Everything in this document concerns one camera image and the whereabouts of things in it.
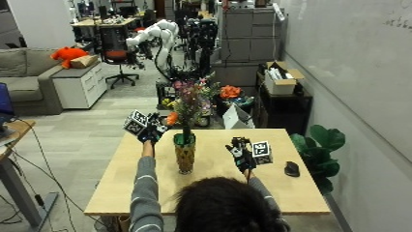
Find person's right hand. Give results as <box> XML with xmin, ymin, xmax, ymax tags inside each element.
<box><xmin>224</xmin><ymin>136</ymin><xmax>257</xmax><ymax>173</ymax></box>

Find white marker cube left glove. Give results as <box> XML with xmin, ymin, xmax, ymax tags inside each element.
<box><xmin>122</xmin><ymin>109</ymin><xmax>149</xmax><ymax>136</ymax></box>

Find green gold patterned vase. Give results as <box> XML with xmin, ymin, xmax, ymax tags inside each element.
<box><xmin>172</xmin><ymin>131</ymin><xmax>197</xmax><ymax>175</ymax></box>

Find white marker cube right glove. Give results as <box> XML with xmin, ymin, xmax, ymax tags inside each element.
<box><xmin>250</xmin><ymin>140</ymin><xmax>274</xmax><ymax>165</ymax></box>

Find wooden desk grey leg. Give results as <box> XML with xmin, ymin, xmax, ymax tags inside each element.
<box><xmin>0</xmin><ymin>119</ymin><xmax>58</xmax><ymax>228</ymax></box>

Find white drawer cabinet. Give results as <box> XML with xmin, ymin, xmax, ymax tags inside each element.
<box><xmin>50</xmin><ymin>61</ymin><xmax>108</xmax><ymax>110</ymax></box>

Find cardboard box with items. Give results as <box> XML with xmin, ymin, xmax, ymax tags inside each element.
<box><xmin>262</xmin><ymin>61</ymin><xmax>306</xmax><ymax>96</ymax></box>

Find black side cabinet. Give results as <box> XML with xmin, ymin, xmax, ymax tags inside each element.
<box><xmin>254</xmin><ymin>72</ymin><xmax>314</xmax><ymax>135</ymax></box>

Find black floor cable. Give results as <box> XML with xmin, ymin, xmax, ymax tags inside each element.
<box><xmin>0</xmin><ymin>117</ymin><xmax>104</xmax><ymax>232</ymax></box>

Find orange flower bunch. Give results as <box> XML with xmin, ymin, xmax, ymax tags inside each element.
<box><xmin>218</xmin><ymin>84</ymin><xmax>244</xmax><ymax>100</ymax></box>

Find wooden office desks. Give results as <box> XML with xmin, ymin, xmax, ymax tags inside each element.
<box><xmin>69</xmin><ymin>11</ymin><xmax>146</xmax><ymax>37</ymax></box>

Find black computer mouse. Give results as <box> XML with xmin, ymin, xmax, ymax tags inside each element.
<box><xmin>282</xmin><ymin>160</ymin><xmax>301</xmax><ymax>178</ymax></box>

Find mixed flower bouquet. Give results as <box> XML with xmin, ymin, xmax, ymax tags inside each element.
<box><xmin>161</xmin><ymin>75</ymin><xmax>221</xmax><ymax>136</ymax></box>

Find blue monitor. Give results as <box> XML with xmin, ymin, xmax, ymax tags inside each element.
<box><xmin>0</xmin><ymin>82</ymin><xmax>16</xmax><ymax>124</ymax></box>

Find orange flower stem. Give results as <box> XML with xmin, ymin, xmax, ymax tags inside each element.
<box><xmin>165</xmin><ymin>111</ymin><xmax>180</xmax><ymax>128</ymax></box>

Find person's left hand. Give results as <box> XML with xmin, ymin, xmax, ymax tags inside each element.
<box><xmin>136</xmin><ymin>112</ymin><xmax>169</xmax><ymax>145</ymax></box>

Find orange plush toy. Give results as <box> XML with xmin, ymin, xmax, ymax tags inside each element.
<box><xmin>50</xmin><ymin>46</ymin><xmax>90</xmax><ymax>70</ymax></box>

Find grey filing cabinets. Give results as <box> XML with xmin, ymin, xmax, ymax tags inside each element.
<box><xmin>217</xmin><ymin>6</ymin><xmax>285</xmax><ymax>64</ymax></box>

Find grey sofa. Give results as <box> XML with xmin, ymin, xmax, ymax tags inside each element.
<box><xmin>0</xmin><ymin>47</ymin><xmax>65</xmax><ymax>116</ymax></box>

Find the person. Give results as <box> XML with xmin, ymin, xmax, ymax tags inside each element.
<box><xmin>129</xmin><ymin>141</ymin><xmax>292</xmax><ymax>232</ymax></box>

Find white marker cube glove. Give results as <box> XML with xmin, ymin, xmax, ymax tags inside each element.
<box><xmin>250</xmin><ymin>140</ymin><xmax>274</xmax><ymax>165</ymax></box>
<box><xmin>122</xmin><ymin>109</ymin><xmax>149</xmax><ymax>136</ymax></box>

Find black office chair red seat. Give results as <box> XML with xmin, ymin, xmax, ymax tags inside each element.
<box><xmin>97</xmin><ymin>24</ymin><xmax>141</xmax><ymax>90</ymax></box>

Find whiteboard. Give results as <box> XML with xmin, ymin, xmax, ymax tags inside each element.
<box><xmin>278</xmin><ymin>0</ymin><xmax>412</xmax><ymax>162</ymax></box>

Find white paper bag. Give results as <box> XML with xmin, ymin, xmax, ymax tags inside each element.
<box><xmin>221</xmin><ymin>102</ymin><xmax>254</xmax><ymax>131</ymax></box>

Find green leafy potted plant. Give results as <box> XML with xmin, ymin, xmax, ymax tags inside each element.
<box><xmin>289</xmin><ymin>124</ymin><xmax>346</xmax><ymax>195</ymax></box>

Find black robot stand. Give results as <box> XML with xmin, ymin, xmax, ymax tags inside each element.
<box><xmin>184</xmin><ymin>18</ymin><xmax>218</xmax><ymax>78</ymax></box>

